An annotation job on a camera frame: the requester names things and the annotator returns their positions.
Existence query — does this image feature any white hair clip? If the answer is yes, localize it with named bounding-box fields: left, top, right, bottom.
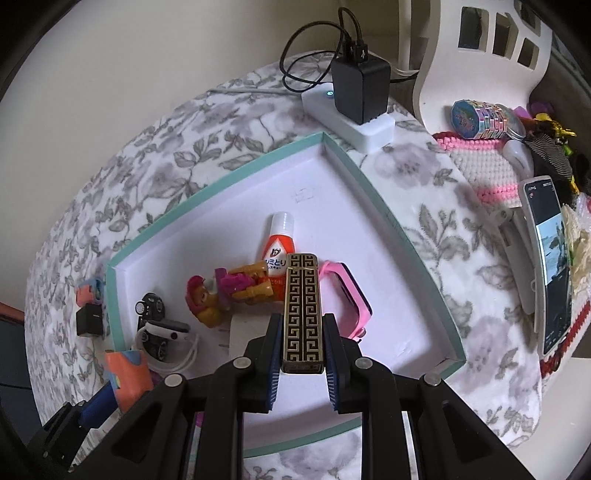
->
left=496, top=205, right=539, bottom=315

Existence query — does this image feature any white plastic chair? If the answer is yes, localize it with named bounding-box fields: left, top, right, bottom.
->
left=399, top=0, right=552, bottom=136

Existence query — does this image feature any black gold patterned lighter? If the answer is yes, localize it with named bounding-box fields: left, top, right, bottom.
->
left=281, top=252, right=326, bottom=374

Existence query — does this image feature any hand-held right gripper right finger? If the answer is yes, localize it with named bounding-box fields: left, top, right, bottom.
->
left=322, top=313, right=539, bottom=480

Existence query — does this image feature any white cable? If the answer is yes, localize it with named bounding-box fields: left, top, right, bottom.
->
left=130, top=339, right=200, bottom=373

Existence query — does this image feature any small orange white bottle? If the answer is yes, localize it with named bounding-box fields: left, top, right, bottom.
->
left=254, top=211, right=296, bottom=296

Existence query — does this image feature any pink watch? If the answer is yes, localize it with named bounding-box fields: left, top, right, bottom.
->
left=318, top=260, right=372, bottom=343

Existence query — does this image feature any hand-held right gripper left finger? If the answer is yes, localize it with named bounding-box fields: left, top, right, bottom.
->
left=69, top=313, right=284, bottom=480

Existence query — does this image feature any orange box with blue wave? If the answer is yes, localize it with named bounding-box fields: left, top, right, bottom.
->
left=104, top=350, right=154, bottom=411

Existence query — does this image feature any cream lace cloth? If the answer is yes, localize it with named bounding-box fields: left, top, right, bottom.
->
left=561, top=203, right=591, bottom=296

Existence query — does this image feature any coral and blue small packet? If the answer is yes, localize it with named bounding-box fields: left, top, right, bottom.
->
left=76, top=277, right=108, bottom=306

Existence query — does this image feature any pink white knitted mat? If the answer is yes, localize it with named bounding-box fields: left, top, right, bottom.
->
left=431, top=131, right=591, bottom=376

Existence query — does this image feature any white tray with teal rim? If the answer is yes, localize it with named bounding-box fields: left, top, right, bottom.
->
left=105, top=131, right=467, bottom=460

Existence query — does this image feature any smartphone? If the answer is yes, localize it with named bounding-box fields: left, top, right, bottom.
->
left=517, top=175, right=575, bottom=356

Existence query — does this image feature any black small gadget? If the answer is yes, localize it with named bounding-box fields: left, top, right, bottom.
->
left=134, top=292, right=168, bottom=361

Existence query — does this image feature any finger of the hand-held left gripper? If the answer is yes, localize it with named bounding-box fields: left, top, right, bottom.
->
left=76, top=381, right=119, bottom=428

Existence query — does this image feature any black yellow keychain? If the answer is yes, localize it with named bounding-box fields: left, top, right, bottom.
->
left=531, top=111, right=578, bottom=139

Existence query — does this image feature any black usb cable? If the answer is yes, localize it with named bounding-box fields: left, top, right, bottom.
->
left=280, top=7, right=370, bottom=95

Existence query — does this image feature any orange pink toy figure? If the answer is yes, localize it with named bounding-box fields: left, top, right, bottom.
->
left=186, top=262, right=274, bottom=329

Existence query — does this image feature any colourful cylindrical tin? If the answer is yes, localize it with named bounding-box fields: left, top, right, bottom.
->
left=450, top=99, right=525, bottom=139

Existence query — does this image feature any grey floral blanket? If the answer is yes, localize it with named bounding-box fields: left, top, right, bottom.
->
left=23, top=48, right=543, bottom=480

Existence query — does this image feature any white smart band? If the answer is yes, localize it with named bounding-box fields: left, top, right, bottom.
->
left=144, top=322, right=191, bottom=343

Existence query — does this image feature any white power strip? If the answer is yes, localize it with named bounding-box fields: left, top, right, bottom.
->
left=301, top=83, right=395, bottom=153

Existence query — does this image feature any black power adapter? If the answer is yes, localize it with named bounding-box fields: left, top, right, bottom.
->
left=331, top=58, right=392, bottom=125

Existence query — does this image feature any black small cube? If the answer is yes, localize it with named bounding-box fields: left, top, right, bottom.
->
left=76, top=302, right=105, bottom=337

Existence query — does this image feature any black striped cloth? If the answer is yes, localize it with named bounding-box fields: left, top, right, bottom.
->
left=526, top=136, right=573, bottom=192

